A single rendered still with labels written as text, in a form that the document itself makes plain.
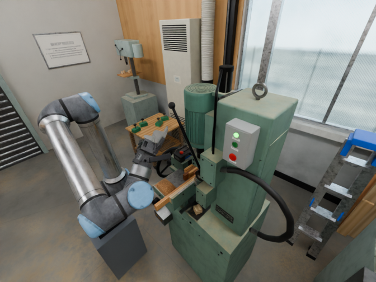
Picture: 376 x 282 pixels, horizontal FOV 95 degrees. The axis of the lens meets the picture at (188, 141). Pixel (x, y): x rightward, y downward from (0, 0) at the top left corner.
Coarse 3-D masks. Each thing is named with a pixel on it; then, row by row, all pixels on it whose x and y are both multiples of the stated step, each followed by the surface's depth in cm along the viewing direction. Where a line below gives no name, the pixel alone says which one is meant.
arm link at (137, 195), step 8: (136, 184) 59; (144, 184) 60; (120, 192) 59; (128, 192) 57; (136, 192) 58; (144, 192) 59; (152, 192) 61; (120, 200) 57; (128, 200) 57; (136, 200) 57; (144, 200) 59; (128, 208) 57; (136, 208) 57; (128, 216) 59
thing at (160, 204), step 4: (192, 176) 113; (188, 180) 110; (184, 184) 108; (176, 188) 105; (172, 192) 103; (168, 196) 100; (160, 200) 98; (164, 200) 98; (168, 200) 101; (156, 204) 96; (160, 204) 97; (164, 204) 100; (156, 208) 96; (160, 208) 98
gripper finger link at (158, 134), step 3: (165, 129) 78; (153, 132) 76; (156, 132) 77; (159, 132) 77; (162, 132) 77; (165, 132) 78; (156, 135) 77; (159, 135) 78; (162, 135) 78; (165, 135) 78; (156, 138) 78; (159, 138) 79; (156, 141) 78
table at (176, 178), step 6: (174, 168) 130; (174, 174) 121; (180, 174) 120; (168, 180) 116; (174, 180) 116; (180, 180) 116; (186, 180) 116; (156, 192) 114; (192, 192) 110; (162, 198) 109; (186, 198) 108; (168, 204) 105; (174, 204) 101; (180, 204) 106; (174, 210) 103
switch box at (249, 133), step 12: (240, 120) 61; (228, 132) 60; (240, 132) 56; (252, 132) 54; (228, 144) 63; (240, 144) 59; (252, 144) 58; (228, 156) 65; (240, 156) 61; (252, 156) 63
